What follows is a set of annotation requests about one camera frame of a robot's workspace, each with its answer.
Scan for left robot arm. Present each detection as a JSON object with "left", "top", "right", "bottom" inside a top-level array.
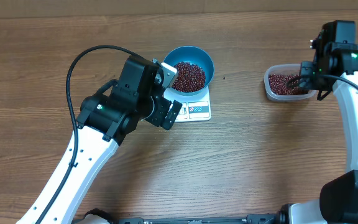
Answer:
[{"left": 19, "top": 77, "right": 182, "bottom": 223}]

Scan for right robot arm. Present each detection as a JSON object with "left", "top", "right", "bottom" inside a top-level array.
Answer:
[{"left": 285, "top": 20, "right": 358, "bottom": 223}]

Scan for white digital kitchen scale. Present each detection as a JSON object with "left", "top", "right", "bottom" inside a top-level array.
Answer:
[{"left": 164, "top": 87, "right": 211, "bottom": 123}]

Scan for red beans in bowl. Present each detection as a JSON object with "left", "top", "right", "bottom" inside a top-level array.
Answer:
[{"left": 172, "top": 62, "right": 206, "bottom": 93}]

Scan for blue metal bowl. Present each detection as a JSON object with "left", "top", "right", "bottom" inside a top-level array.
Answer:
[{"left": 163, "top": 46, "right": 214, "bottom": 89}]

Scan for red adzuki beans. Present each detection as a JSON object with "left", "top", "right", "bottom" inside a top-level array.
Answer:
[{"left": 268, "top": 73, "right": 309, "bottom": 95}]

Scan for clear plastic bean container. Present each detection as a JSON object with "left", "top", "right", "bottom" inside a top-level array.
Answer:
[{"left": 264, "top": 63, "right": 317, "bottom": 102}]

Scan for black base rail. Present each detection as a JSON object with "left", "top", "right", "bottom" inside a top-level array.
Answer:
[{"left": 113, "top": 212, "right": 290, "bottom": 224}]

